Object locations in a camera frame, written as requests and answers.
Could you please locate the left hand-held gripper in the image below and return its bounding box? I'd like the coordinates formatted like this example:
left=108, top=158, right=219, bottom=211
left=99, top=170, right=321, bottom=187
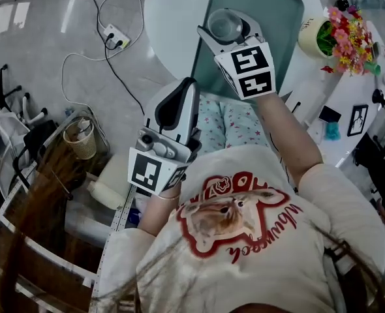
left=127, top=76, right=202, bottom=197

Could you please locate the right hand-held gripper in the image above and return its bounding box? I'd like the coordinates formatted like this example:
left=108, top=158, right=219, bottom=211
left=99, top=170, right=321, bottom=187
left=197, top=8, right=277, bottom=100

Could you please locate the clear plastic cup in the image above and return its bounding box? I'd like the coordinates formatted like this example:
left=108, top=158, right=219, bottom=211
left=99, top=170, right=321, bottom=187
left=207, top=7, right=244, bottom=42

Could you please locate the grey-green tray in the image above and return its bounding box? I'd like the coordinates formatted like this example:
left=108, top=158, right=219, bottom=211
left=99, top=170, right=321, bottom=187
left=191, top=0, right=307, bottom=106

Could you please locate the person's right forearm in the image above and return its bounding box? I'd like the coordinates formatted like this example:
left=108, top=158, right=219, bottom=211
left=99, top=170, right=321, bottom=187
left=255, top=91, right=324, bottom=186

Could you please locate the person's left forearm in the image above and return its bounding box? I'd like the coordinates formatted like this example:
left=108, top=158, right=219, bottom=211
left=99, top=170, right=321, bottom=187
left=136, top=189, right=183, bottom=237

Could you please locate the green plastic cup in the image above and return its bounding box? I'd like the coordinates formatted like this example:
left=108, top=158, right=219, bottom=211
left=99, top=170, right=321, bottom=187
left=363, top=61, right=382, bottom=77

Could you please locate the round white side table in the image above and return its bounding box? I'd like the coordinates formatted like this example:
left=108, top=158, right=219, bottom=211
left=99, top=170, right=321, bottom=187
left=144, top=0, right=326, bottom=87

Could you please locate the cream pot of artificial flowers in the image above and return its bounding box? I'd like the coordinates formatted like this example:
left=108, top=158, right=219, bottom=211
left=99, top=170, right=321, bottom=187
left=297, top=5, right=375, bottom=77

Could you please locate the cream armchair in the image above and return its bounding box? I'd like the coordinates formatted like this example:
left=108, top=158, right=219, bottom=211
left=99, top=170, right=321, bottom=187
left=87, top=153, right=132, bottom=211

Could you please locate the white power strip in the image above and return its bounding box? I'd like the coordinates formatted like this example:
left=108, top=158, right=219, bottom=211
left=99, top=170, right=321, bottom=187
left=102, top=23, right=132, bottom=50

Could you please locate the wicker waste basket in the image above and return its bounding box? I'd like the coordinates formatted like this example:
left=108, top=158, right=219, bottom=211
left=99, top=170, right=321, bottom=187
left=62, top=118, right=98, bottom=161

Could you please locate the curved white desk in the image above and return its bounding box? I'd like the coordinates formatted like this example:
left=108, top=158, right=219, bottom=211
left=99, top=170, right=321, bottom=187
left=285, top=27, right=385, bottom=170

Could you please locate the white perforated shelf rack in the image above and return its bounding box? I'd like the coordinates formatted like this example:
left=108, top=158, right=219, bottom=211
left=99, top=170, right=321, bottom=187
left=0, top=109, right=138, bottom=313

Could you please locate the black smartphone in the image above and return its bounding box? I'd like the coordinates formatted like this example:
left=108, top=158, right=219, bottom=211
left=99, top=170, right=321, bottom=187
left=317, top=105, right=343, bottom=124

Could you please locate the teal fuzzy sponge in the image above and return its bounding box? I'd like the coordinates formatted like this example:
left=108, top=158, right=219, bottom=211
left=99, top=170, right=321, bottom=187
left=324, top=121, right=342, bottom=142

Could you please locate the white mesh chair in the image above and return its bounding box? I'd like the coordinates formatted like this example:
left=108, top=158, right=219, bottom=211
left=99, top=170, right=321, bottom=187
left=0, top=91, right=49, bottom=162

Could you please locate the person's white printed shirt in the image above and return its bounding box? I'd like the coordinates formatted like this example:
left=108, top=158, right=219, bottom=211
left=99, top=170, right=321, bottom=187
left=97, top=144, right=385, bottom=313

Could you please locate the black cable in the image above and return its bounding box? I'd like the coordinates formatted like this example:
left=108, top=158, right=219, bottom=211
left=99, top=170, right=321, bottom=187
left=90, top=0, right=147, bottom=116

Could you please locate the white cable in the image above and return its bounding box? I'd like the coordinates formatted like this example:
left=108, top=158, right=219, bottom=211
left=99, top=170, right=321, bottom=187
left=61, top=0, right=146, bottom=122

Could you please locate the white box with black handle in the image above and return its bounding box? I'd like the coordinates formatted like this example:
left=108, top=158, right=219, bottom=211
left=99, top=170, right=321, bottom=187
left=285, top=80, right=311, bottom=128

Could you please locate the black metal-frame chair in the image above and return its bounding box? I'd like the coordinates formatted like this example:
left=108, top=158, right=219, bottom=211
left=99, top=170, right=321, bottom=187
left=12, top=119, right=60, bottom=190

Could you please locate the black picture frame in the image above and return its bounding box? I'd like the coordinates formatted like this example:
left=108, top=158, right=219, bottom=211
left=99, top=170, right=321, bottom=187
left=346, top=103, right=370, bottom=138

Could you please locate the grey shoulder strap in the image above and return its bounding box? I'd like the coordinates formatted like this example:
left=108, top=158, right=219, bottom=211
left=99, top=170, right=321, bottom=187
left=322, top=239, right=379, bottom=313

